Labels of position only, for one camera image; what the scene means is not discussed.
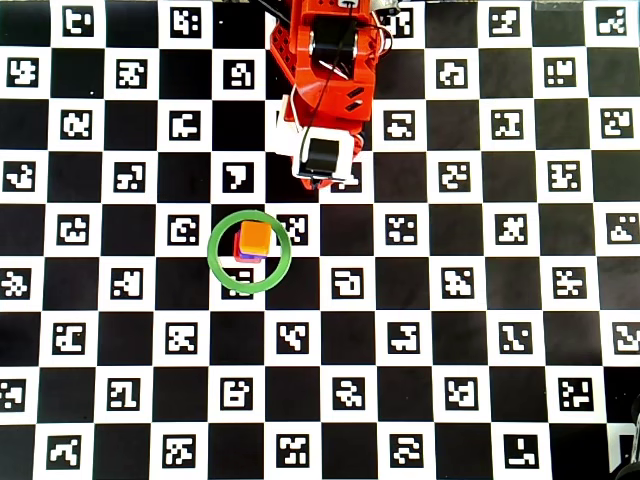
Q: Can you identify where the thin black camera cable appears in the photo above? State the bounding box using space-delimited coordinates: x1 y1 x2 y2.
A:
299 0 357 176

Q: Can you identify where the red cube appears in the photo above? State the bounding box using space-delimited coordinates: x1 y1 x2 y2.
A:
232 230 265 265

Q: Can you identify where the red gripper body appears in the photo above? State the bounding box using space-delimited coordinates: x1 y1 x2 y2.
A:
292 74 374 164

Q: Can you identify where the black rod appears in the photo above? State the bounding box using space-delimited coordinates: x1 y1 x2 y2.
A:
254 0 297 26

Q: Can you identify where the green ring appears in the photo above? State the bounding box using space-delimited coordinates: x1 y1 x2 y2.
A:
206 209 293 295

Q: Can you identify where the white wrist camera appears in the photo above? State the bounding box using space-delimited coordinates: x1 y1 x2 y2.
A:
273 94 356 184

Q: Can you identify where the orange cube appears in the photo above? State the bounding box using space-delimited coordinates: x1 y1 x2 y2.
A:
237 219 274 257

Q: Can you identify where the black white marker checkerboard mat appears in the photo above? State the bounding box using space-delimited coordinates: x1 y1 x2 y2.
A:
0 0 640 480

